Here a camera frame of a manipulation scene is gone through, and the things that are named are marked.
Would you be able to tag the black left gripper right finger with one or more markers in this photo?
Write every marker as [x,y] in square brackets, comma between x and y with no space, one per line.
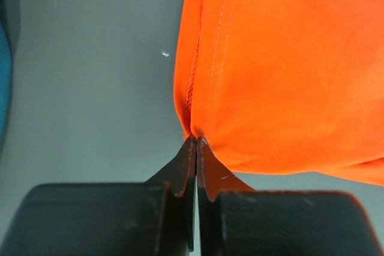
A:
[236,219]

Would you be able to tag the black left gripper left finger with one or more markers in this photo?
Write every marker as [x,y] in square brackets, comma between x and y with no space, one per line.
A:
[154,217]

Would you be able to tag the folded blue t shirt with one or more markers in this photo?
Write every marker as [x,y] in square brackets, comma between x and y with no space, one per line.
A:
[5,74]

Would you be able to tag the orange t shirt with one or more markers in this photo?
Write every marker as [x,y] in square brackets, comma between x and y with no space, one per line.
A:
[284,86]

